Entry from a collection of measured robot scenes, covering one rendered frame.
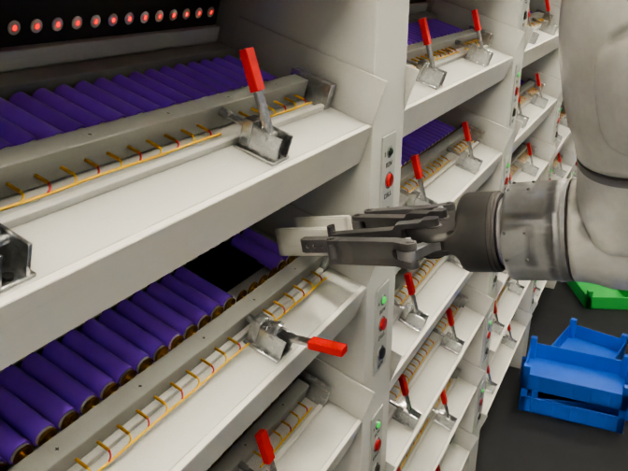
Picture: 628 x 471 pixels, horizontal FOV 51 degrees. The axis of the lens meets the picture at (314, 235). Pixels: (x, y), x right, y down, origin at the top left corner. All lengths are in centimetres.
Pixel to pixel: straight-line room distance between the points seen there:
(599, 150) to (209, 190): 28
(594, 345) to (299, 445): 194
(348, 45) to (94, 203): 36
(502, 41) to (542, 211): 83
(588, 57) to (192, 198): 28
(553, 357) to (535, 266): 175
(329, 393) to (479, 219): 36
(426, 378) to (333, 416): 45
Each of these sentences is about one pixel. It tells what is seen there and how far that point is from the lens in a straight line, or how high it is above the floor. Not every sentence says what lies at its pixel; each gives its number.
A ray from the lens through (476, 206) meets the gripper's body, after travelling 60.
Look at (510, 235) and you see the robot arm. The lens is 58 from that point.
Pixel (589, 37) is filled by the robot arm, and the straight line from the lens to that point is 48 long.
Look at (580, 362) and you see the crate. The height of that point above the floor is 10.
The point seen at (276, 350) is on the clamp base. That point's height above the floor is 94.
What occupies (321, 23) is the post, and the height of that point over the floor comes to 122.
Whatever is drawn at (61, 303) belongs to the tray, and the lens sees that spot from 39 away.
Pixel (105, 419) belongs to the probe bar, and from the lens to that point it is 51.
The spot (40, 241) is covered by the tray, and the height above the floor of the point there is 113.
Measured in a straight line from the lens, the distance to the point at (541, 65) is 208.
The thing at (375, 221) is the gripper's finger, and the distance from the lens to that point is 68.
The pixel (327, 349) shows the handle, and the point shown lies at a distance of 59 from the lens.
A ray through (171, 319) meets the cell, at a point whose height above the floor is 98.
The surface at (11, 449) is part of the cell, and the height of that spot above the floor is 98.
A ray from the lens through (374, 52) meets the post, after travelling 70.
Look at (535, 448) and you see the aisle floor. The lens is 208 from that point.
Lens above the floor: 127
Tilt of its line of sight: 22 degrees down
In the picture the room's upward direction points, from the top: straight up
